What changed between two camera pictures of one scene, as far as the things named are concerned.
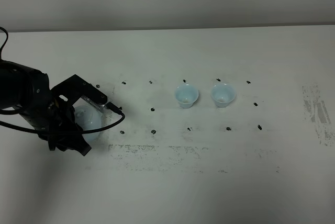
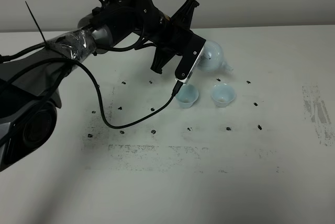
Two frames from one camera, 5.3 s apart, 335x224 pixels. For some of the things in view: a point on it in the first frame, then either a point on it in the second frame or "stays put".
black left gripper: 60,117 -> 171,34
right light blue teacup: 223,94 stays put
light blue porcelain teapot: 89,119 -> 211,58
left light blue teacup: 186,94 stays put
